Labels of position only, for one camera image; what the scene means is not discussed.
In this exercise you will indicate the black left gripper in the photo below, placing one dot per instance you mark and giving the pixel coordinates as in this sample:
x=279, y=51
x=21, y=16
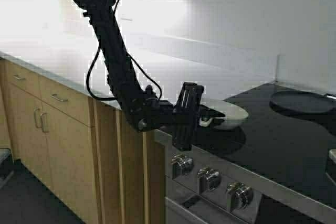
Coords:
x=187, y=116

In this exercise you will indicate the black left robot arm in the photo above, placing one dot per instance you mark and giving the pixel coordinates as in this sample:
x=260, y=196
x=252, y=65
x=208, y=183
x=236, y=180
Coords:
x=143, y=109

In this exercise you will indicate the black flat griddle pan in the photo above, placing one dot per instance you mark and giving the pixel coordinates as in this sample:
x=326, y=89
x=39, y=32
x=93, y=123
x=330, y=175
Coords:
x=301, y=102

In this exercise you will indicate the chrome stove knob left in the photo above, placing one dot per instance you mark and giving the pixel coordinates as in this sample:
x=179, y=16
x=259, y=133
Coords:
x=182, y=164

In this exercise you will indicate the chrome stove knob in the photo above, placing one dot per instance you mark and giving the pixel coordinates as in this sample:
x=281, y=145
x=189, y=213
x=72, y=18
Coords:
x=208, y=179
x=238, y=196
x=182, y=164

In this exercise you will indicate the chrome stove knob middle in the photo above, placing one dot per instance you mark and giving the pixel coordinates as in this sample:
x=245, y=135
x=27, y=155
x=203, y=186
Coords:
x=208, y=179

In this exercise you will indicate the chrome stove knob right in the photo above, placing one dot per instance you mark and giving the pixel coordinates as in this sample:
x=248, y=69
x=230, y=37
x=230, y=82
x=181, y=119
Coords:
x=238, y=196

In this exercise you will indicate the black glass cooktop stove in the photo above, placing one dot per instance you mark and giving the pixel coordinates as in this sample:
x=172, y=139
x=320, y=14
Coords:
x=272, y=151

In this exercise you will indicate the wooden lower base cabinet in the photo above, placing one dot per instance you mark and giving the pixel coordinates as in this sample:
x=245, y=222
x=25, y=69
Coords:
x=82, y=150

